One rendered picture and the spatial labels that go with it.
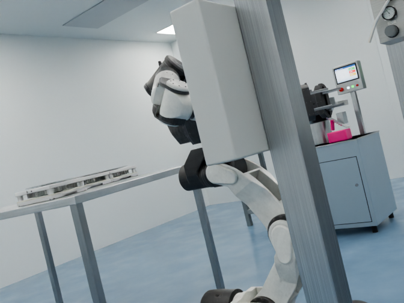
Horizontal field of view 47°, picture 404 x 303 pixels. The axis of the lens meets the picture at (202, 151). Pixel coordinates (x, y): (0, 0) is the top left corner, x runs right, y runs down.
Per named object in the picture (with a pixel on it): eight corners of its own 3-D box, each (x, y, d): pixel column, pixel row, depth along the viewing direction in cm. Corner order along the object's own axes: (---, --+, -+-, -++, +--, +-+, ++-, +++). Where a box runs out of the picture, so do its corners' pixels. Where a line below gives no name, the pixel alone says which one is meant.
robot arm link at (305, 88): (304, 85, 155) (269, 93, 156) (308, 80, 146) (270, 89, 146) (312, 121, 155) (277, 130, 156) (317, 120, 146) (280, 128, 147)
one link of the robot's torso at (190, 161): (180, 194, 194) (170, 153, 194) (198, 188, 204) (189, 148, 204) (235, 184, 177) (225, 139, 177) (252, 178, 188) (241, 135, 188)
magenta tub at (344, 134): (329, 143, 379) (326, 133, 379) (334, 142, 388) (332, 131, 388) (347, 140, 369) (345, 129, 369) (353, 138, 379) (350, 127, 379)
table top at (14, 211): (-114, 243, 266) (-116, 237, 266) (36, 203, 362) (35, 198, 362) (76, 204, 194) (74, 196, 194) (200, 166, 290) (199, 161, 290)
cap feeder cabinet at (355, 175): (306, 238, 401) (285, 153, 401) (332, 221, 445) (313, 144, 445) (379, 233, 362) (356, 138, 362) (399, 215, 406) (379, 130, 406)
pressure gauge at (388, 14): (383, 21, 127) (380, 8, 127) (384, 22, 128) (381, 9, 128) (397, 17, 125) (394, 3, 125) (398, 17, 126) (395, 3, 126)
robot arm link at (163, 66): (144, 91, 162) (147, 80, 174) (165, 106, 164) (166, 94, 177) (164, 65, 158) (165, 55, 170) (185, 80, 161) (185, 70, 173)
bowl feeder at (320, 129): (296, 149, 412) (286, 108, 412) (313, 144, 440) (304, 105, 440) (349, 139, 381) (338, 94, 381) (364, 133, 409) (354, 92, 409)
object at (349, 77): (347, 137, 405) (330, 68, 405) (351, 136, 413) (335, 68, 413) (373, 132, 391) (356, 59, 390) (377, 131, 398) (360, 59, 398)
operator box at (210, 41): (205, 166, 76) (168, 12, 76) (255, 152, 90) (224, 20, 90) (235, 160, 73) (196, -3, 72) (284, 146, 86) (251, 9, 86)
